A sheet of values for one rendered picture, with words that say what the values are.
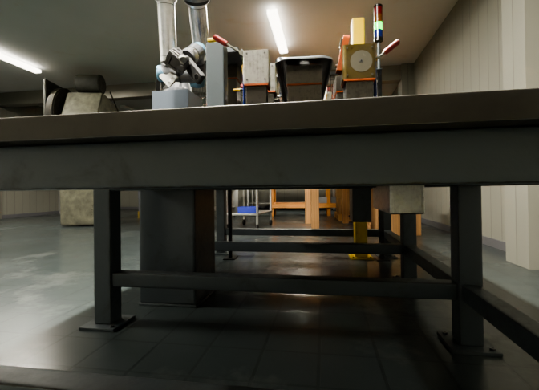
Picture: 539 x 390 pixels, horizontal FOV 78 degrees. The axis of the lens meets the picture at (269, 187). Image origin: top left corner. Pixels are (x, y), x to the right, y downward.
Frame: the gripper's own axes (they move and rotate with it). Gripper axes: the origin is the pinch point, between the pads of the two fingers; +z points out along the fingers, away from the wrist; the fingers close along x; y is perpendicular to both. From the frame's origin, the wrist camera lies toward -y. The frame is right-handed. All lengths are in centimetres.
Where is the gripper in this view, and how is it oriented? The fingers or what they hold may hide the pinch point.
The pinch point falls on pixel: (172, 75)
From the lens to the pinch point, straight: 140.2
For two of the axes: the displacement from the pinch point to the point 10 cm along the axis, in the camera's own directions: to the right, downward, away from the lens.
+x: 5.6, -6.0, -5.7
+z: -1.8, 5.8, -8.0
